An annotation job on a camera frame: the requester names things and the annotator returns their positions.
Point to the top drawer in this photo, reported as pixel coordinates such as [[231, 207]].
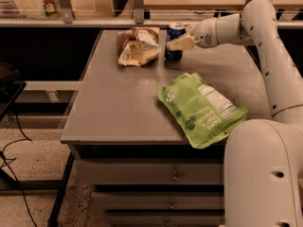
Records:
[[149, 171]]

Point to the blue pepsi can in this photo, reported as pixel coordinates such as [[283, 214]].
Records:
[[174, 31]]

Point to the bottom drawer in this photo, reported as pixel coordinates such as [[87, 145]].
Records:
[[165, 219]]

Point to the middle drawer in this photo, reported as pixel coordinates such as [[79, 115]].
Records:
[[158, 200]]

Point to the middle metal shelf bracket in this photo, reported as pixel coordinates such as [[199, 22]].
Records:
[[139, 11]]

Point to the grey drawer cabinet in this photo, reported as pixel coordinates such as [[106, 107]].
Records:
[[117, 114]]

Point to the black table at left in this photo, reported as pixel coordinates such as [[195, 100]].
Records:
[[10, 88]]

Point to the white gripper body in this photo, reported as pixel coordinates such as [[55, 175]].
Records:
[[204, 32]]

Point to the drawer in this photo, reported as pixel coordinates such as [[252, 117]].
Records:
[[158, 200], [165, 219], [149, 171]]

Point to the left metal shelf bracket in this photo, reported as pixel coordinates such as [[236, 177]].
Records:
[[67, 13]]

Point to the brown chip bag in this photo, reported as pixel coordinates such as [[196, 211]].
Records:
[[138, 46]]

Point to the green snack bag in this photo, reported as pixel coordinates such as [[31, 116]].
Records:
[[205, 115]]

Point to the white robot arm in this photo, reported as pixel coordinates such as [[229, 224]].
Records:
[[263, 158]]

